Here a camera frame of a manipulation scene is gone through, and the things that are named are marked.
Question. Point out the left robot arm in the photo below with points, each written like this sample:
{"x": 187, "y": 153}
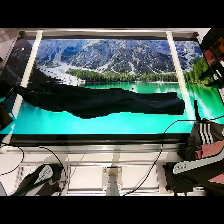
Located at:
{"x": 40, "y": 176}

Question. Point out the blue jeans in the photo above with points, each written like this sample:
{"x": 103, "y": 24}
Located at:
{"x": 100, "y": 101}

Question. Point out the pink garment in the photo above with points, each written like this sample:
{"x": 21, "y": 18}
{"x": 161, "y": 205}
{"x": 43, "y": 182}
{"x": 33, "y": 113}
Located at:
{"x": 213, "y": 149}

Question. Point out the heap of clothes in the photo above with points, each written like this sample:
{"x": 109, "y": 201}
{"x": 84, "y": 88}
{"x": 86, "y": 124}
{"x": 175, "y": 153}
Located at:
{"x": 213, "y": 43}

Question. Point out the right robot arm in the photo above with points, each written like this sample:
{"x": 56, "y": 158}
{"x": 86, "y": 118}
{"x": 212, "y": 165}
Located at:
{"x": 196, "y": 165}

